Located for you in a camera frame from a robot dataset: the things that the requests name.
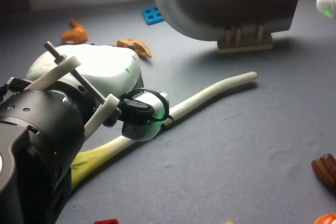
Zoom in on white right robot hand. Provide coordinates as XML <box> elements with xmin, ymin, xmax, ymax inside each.
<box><xmin>316</xmin><ymin>0</ymin><xmax>336</xmax><ymax>20</ymax></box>

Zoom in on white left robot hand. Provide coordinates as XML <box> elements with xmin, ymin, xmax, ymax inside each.
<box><xmin>26</xmin><ymin>42</ymin><xmax>174</xmax><ymax>141</ymax></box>

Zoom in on large steel cleaver blade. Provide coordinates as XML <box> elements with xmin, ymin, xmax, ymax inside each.
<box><xmin>154</xmin><ymin>0</ymin><xmax>336</xmax><ymax>42</ymax></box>

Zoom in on long white green leek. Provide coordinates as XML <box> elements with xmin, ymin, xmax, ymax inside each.
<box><xmin>70</xmin><ymin>71</ymin><xmax>258</xmax><ymax>191</ymax></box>

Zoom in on wooden peg board base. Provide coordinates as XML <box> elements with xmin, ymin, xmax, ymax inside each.
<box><xmin>217</xmin><ymin>23</ymin><xmax>274</xmax><ymax>53</ymax></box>

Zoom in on orange toy chicken drumstick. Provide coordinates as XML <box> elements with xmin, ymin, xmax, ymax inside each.
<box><xmin>61</xmin><ymin>18</ymin><xmax>88</xmax><ymax>45</ymax></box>

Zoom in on blue square four-hole block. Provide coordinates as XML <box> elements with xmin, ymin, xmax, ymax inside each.
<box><xmin>142</xmin><ymin>6</ymin><xmax>165</xmax><ymax>26</ymax></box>

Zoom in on grey table cloth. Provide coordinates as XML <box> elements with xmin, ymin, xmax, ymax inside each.
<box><xmin>0</xmin><ymin>0</ymin><xmax>336</xmax><ymax>224</ymax></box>

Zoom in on red block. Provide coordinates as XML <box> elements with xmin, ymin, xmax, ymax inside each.
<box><xmin>93</xmin><ymin>218</ymin><xmax>120</xmax><ymax>224</ymax></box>

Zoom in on brown toy meat piece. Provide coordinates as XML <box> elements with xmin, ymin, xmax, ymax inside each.
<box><xmin>311</xmin><ymin>153</ymin><xmax>336</xmax><ymax>193</ymax></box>

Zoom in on orange toy tart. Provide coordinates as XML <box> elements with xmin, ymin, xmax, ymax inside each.
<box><xmin>314</xmin><ymin>213</ymin><xmax>336</xmax><ymax>224</ymax></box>

